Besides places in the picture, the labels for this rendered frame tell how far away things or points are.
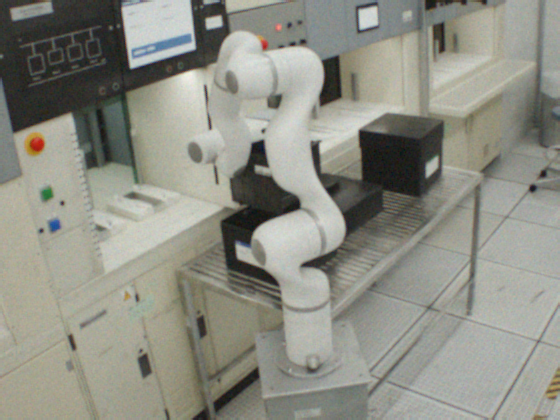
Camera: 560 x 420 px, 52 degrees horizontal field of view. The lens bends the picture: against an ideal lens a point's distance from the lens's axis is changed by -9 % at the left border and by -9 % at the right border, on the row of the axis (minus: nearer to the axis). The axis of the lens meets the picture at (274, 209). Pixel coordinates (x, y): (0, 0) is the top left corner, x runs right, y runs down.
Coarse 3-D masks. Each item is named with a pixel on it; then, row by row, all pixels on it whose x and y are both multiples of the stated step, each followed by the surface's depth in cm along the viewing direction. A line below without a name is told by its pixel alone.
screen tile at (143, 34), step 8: (136, 8) 176; (144, 8) 179; (128, 16) 175; (136, 16) 177; (144, 16) 179; (152, 16) 182; (128, 24) 175; (152, 24) 182; (128, 32) 176; (136, 32) 178; (144, 32) 181; (152, 32) 183; (136, 40) 179; (144, 40) 182
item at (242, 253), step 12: (228, 216) 205; (240, 216) 209; (252, 216) 214; (264, 216) 219; (228, 228) 200; (240, 228) 211; (252, 228) 215; (228, 240) 202; (240, 240) 198; (228, 252) 205; (240, 252) 200; (336, 252) 209; (228, 264) 207; (240, 264) 203; (252, 264) 199; (312, 264) 200; (252, 276) 201; (264, 276) 197
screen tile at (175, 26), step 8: (176, 0) 188; (160, 8) 183; (168, 8) 186; (176, 8) 188; (184, 8) 191; (184, 16) 192; (168, 24) 187; (176, 24) 190; (184, 24) 193; (168, 32) 188; (176, 32) 191
